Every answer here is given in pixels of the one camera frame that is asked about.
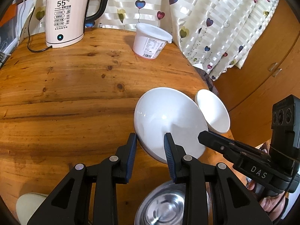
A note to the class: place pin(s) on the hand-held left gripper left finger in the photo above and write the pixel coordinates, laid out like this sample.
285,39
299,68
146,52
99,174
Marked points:
131,157

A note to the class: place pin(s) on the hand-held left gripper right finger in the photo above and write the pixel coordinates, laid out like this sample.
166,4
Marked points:
170,159

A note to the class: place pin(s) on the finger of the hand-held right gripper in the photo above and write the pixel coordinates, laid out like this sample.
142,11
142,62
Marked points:
215,143

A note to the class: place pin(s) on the small white blue-striped bowl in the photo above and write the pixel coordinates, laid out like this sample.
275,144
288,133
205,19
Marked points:
211,107

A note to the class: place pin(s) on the large white blue-striped bowl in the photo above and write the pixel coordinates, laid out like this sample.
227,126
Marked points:
168,112

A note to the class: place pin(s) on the stainless steel bowl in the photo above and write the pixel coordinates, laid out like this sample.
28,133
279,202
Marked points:
161,206

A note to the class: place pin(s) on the grey-white plate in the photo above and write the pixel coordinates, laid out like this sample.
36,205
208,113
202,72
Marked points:
28,206

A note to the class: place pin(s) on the person's right hand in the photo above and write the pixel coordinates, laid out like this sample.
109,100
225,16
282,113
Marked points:
273,204

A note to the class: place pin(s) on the dark patterned cloth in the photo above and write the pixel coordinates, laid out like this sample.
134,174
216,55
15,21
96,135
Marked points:
209,84

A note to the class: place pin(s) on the wooden cabinet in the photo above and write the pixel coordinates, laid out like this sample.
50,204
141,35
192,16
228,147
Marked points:
257,75

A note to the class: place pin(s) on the white plastic tub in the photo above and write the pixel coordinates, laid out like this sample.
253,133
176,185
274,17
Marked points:
150,42

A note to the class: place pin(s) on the heart-print striped curtain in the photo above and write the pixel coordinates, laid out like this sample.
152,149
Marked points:
211,4

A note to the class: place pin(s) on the white electric kettle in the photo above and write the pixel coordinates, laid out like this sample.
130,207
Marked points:
63,23

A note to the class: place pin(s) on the orange-lid clear storage box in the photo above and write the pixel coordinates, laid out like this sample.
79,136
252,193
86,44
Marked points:
9,14

